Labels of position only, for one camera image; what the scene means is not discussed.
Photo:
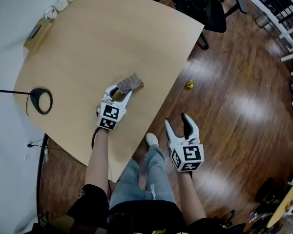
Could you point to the metal trash bin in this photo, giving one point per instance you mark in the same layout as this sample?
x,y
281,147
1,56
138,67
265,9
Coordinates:
x,y
263,19

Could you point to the plastic bottle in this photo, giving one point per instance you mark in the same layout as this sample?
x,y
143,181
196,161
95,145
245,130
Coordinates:
x,y
46,153

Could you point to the round yellow table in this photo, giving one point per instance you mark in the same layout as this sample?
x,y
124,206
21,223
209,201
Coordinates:
x,y
286,203

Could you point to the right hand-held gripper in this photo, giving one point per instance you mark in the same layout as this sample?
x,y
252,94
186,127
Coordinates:
x,y
189,155

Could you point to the person's blue jeans legs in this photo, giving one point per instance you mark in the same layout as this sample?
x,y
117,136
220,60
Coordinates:
x,y
146,179

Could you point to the black office chair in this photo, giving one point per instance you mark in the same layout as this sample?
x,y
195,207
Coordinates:
x,y
205,8

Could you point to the person's white shoe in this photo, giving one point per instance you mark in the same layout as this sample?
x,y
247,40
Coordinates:
x,y
152,139

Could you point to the wooden box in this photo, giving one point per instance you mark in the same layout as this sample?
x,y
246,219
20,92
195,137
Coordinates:
x,y
37,35

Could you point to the person's black shirt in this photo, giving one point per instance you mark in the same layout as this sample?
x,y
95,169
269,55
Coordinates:
x,y
141,218

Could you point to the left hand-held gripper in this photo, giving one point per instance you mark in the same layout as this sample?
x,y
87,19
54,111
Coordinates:
x,y
111,116

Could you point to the person's right forearm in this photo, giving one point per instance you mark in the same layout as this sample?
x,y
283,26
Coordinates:
x,y
191,196

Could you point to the white patterned mug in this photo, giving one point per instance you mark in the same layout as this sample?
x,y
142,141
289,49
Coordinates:
x,y
50,13

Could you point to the small yellow floor object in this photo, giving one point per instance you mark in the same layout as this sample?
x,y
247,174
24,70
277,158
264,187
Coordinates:
x,y
190,84

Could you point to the black metal railing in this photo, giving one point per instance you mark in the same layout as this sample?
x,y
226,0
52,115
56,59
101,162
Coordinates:
x,y
278,1

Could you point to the grey desk lamp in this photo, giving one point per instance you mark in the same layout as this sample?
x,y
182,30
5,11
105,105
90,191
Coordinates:
x,y
35,94

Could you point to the person's left forearm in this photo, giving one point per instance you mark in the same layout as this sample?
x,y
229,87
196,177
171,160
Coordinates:
x,y
97,160

